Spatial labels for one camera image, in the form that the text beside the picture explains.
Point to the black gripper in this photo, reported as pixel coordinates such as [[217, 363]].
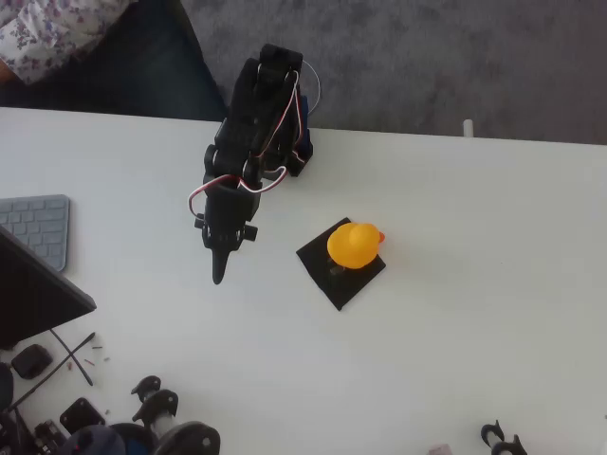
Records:
[[222, 239]]

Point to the yellow rubber duck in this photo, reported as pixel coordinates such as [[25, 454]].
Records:
[[353, 246]]

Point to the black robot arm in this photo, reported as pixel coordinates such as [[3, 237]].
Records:
[[256, 118]]

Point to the person's left forearm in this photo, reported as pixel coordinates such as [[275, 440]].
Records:
[[4, 73]]

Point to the black square pad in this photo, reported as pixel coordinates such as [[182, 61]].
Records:
[[332, 289]]

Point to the black stand clamp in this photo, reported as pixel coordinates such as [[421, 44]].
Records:
[[488, 433], [163, 403], [509, 448], [147, 385]]

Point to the blue table clamp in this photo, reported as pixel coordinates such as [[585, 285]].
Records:
[[305, 118]]

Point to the black round stand base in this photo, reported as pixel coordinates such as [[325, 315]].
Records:
[[194, 438]]

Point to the grey keyboard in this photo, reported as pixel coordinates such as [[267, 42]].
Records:
[[38, 223]]

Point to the dark laptop screen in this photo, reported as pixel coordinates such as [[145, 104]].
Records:
[[28, 294]]

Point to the person in floral shirt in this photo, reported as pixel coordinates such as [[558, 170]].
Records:
[[142, 71]]

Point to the small black box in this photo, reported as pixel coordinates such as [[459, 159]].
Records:
[[31, 361]]

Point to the dark grey round knob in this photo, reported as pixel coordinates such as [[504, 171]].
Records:
[[92, 441]]

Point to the small circuit board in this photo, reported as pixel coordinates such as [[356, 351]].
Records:
[[47, 433]]

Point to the floral shirt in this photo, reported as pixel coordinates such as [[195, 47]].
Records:
[[42, 33]]

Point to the black square bracket plate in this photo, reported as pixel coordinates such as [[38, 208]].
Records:
[[80, 416]]

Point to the white post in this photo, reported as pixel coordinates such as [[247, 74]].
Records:
[[468, 128]]

